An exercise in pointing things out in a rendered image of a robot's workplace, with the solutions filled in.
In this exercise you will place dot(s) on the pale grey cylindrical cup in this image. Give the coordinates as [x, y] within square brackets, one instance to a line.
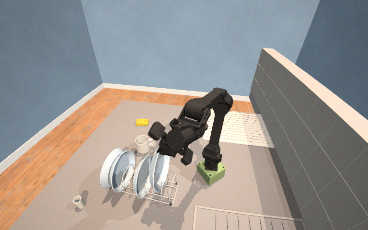
[79, 202]

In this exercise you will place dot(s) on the yellow sponge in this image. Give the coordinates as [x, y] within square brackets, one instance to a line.
[142, 122]

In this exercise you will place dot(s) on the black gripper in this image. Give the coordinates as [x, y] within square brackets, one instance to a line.
[156, 132]

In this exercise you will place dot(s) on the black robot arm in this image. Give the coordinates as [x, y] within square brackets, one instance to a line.
[187, 131]

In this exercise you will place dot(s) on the grey tiled splashback panel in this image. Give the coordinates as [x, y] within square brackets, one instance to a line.
[322, 143]

